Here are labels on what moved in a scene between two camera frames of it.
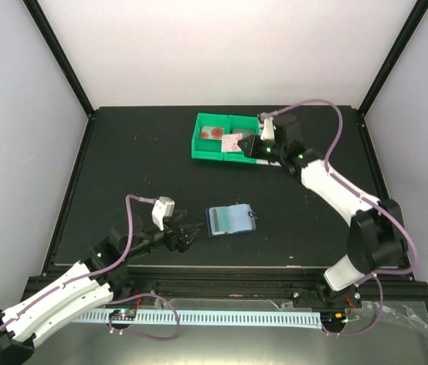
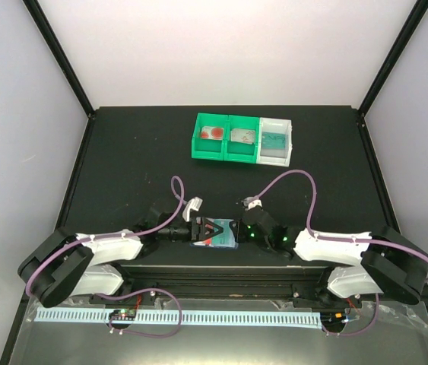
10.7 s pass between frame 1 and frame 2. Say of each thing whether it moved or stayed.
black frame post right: stayed
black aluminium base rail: stayed
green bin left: stayed
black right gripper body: moved
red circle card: stayed
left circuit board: stayed
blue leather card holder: moved
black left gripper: moved
